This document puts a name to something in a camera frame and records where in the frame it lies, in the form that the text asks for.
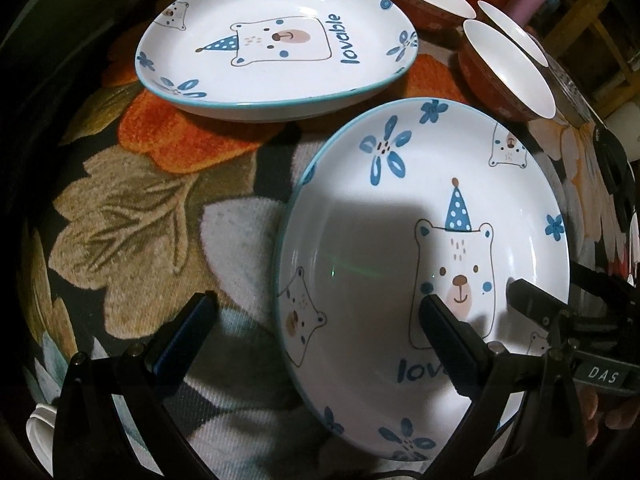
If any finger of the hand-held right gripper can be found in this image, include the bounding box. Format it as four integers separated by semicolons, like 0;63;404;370
507;280;574;337

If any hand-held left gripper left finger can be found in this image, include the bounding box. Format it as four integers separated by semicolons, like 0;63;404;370
52;290;221;480

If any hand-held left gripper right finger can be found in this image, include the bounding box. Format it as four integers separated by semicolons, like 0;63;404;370
417;294;586;480

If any bear print ceramic plate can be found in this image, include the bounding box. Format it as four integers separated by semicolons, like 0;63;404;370
136;0;420;122
272;97;572;453

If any floral rug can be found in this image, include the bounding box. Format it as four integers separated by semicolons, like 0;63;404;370
20;0;640;480

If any white plastic object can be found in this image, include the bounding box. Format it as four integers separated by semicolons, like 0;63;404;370
27;402;60;457

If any round perforated metal tin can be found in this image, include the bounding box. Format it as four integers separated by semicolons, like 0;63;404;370
542;52;599;128

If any wooden chair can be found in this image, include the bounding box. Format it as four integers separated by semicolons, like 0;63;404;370
552;0;640;103

